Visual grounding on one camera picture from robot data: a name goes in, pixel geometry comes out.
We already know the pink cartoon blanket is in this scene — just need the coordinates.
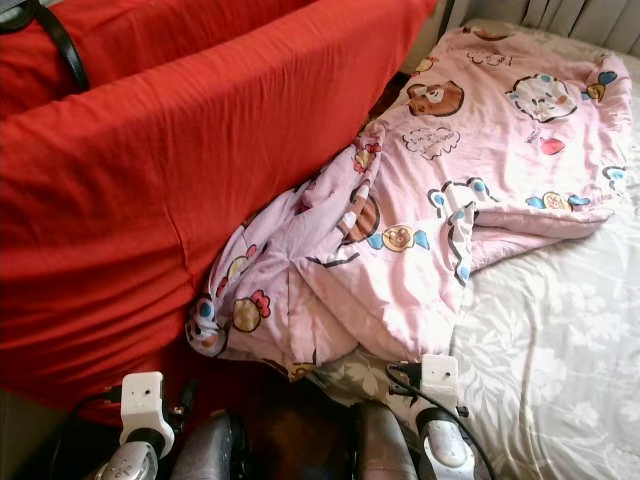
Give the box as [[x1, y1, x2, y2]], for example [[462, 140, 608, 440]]
[[185, 25, 636, 381]]

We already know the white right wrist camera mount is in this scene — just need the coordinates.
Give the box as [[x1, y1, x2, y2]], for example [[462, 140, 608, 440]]
[[418, 354, 461, 411]]

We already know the black hose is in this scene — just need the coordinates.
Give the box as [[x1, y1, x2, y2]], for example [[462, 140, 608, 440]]
[[0, 0, 91, 96]]

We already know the robot left leg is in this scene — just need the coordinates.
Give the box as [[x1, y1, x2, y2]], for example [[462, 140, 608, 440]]
[[168, 412, 246, 480]]

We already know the grey striped curtain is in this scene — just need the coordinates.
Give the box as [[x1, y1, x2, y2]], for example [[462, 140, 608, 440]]
[[445, 0, 640, 46]]

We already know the large red sofa cushion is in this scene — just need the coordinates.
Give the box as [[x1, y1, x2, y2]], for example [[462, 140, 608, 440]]
[[0, 0, 439, 416]]

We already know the robot leg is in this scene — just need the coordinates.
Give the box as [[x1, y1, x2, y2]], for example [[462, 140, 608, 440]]
[[168, 412, 246, 480], [350, 400, 421, 480]]

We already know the red sofa back cushion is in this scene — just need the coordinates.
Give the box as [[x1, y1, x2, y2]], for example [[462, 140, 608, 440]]
[[0, 0, 316, 111]]

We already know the robot right leg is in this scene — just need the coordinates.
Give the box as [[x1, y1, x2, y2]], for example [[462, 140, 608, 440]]
[[350, 400, 421, 480]]

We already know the grey floral bedspread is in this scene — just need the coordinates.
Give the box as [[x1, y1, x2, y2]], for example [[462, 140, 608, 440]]
[[310, 20, 640, 480]]

